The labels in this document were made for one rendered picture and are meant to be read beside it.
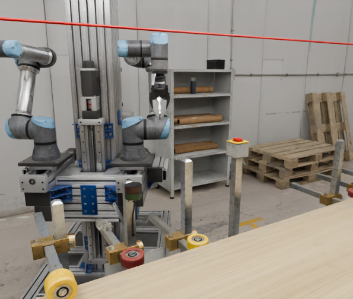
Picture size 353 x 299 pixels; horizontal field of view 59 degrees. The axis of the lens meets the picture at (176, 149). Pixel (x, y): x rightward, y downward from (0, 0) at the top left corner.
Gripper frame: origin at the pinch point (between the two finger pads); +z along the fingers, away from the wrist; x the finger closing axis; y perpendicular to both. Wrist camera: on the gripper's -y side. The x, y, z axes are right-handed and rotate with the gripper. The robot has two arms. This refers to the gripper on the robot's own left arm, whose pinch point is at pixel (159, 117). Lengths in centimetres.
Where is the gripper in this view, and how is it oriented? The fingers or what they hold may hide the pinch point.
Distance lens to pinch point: 140.4
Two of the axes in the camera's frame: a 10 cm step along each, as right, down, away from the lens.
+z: 0.0, 9.7, 2.4
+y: 0.1, -2.4, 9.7
